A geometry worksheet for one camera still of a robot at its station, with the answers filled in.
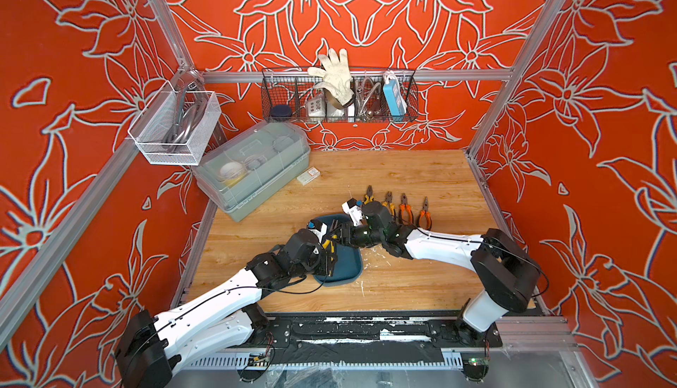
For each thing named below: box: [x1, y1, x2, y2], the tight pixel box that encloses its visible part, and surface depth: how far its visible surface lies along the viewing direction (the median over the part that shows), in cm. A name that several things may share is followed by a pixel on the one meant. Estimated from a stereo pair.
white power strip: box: [306, 97, 326, 118], surface depth 96 cm
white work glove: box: [307, 47, 356, 109], surface depth 90 cm
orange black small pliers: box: [398, 193, 414, 225], surface depth 101 cm
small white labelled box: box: [296, 166, 321, 186], surface depth 112 cm
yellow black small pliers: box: [381, 190, 397, 219], surface depth 102 cm
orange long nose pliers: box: [416, 196, 433, 232], surface depth 99 cm
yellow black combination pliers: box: [364, 185, 375, 205], surface depth 105 cm
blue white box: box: [382, 70, 408, 121], surface depth 89 cm
